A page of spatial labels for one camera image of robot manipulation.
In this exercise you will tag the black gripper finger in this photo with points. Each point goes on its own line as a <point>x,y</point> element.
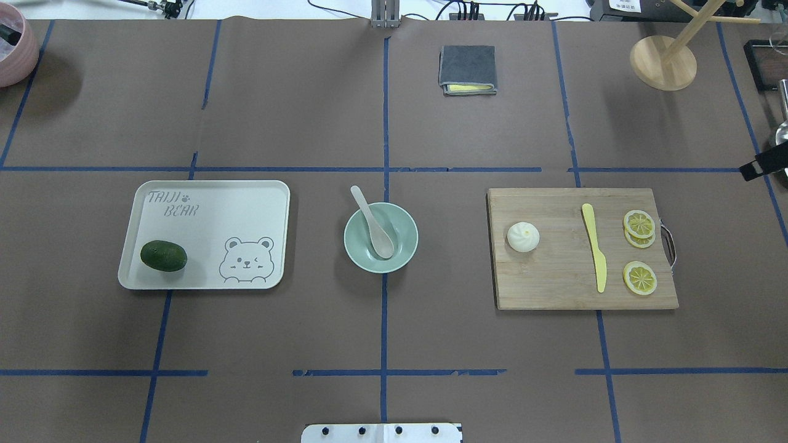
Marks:
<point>768,162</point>

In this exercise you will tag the white steamed bun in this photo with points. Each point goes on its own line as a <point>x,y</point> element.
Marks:
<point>523,237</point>

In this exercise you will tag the white plastic spoon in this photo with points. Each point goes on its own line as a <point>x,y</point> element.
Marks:
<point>380,240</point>

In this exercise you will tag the mint green bowl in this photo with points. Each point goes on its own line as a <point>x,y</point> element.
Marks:
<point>397,223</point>

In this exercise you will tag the pink bowl with ice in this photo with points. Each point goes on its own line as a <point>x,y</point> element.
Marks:
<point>17,61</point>

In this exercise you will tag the metal scoop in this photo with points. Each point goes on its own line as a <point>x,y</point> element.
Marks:
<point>780,136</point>

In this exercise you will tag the dark wooden tray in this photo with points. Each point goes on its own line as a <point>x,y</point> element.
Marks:
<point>768,64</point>

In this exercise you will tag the wooden mug tree stand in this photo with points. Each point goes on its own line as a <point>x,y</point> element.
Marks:
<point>666,63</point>

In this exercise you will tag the lemon slice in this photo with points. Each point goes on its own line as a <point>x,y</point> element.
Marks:
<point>639,243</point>
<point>639,278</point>
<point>639,224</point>

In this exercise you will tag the yellow plastic knife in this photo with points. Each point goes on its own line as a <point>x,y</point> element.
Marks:
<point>599,259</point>

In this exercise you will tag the bamboo cutting board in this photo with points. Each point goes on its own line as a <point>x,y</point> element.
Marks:
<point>559,273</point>

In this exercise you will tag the grey folded cloth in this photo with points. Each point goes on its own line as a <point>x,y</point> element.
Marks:
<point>468,70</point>

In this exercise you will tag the white bear tray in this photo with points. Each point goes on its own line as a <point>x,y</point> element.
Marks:
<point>234,233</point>

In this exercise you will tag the black tripod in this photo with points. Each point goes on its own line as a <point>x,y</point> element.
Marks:
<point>169,9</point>

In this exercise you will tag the aluminium frame post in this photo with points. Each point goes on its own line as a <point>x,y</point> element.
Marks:
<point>385,14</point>

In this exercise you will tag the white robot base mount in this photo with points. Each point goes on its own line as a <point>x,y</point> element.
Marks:
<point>383,432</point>

